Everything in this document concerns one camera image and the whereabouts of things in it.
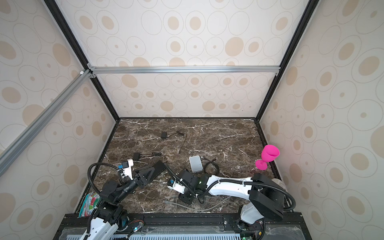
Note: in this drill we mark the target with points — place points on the small black adapter with cable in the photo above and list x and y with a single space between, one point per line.
164 136

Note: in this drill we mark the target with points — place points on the horizontal aluminium frame bar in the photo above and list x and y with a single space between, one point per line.
186 70

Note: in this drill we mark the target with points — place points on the white rectangular device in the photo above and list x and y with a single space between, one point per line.
196 164

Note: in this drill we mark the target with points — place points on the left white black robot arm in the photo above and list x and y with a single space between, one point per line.
111 204

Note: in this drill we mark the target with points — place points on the left diagonal aluminium frame bar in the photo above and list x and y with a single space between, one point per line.
25 138

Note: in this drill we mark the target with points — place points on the black front rail base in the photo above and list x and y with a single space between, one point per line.
180 227

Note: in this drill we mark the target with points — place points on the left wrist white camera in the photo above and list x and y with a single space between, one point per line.
125 170

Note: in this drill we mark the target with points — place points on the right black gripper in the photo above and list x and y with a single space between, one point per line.
185 200

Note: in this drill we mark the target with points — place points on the silver round metal lid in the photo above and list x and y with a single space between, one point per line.
280 183

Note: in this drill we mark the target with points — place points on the colourful snack packet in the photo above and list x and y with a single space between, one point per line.
90 202

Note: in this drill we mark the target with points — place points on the pink plastic goblet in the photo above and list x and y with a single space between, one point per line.
269 154

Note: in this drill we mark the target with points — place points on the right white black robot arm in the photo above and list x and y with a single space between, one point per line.
266 198

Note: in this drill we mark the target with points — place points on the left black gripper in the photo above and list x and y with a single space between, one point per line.
140 182

